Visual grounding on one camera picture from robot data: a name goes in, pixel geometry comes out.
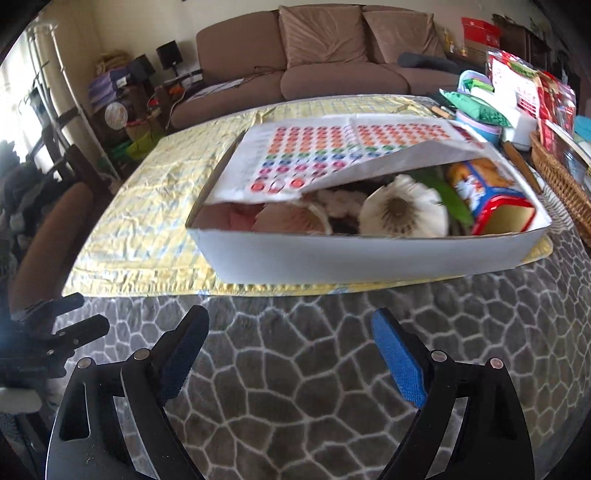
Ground brown fabric sofa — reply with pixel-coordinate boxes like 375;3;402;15
171;9;459;130

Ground brown sofa cushion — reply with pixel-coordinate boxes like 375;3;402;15
363;7;446;64
279;5;368;69

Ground colourful sticker sheet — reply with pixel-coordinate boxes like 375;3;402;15
207;114;487;204

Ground dark grey pillow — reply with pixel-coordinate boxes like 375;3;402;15
398;52;462;75

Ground right brown sofa cushion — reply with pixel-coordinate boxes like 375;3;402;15
363;7;446;64

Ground white artificial flower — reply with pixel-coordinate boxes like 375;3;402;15
358;174;449;239

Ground left brown sofa cushion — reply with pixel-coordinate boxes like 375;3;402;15
279;5;368;69

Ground red box on shelf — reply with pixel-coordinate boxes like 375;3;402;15
462;17;502;48

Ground biscuit tin red blue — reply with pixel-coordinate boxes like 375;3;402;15
446;158;537;236

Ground wicker basket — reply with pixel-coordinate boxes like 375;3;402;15
530;133;591;247

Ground blue round container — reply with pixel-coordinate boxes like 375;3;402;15
455;110;503;146

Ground white cardboard box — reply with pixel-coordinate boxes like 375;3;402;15
185;114;552;285

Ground yellow plaid table mat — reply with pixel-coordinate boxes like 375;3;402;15
64;94;552;297

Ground green folded cloth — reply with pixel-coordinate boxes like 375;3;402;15
440;89;512;128

